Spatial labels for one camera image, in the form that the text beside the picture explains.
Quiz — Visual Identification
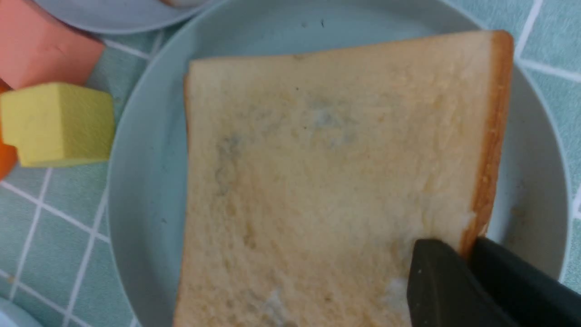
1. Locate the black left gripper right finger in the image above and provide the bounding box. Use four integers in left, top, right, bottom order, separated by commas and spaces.
470, 238, 581, 327

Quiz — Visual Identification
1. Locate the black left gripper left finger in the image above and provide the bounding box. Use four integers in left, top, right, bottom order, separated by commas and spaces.
407, 239, 517, 327

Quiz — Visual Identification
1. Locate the toast slice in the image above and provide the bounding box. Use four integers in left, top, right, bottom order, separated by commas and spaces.
173, 30, 514, 327

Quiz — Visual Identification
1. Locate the teal centre plate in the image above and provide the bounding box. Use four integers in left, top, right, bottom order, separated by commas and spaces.
108, 0, 575, 327

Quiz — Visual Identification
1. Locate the yellow foam cube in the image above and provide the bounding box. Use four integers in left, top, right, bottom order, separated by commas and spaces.
1, 83, 115, 168

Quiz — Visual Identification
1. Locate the grey egg plate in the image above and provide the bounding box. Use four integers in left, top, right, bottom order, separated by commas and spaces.
36, 0, 215, 35

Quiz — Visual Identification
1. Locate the light blue bread plate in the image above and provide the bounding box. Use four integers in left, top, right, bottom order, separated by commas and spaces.
0, 297, 42, 327

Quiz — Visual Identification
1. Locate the orange fruit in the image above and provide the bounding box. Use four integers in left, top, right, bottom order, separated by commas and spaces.
0, 79, 19, 181

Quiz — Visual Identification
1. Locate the salmon foam cube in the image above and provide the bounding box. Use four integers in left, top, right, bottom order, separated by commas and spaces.
0, 0, 104, 89

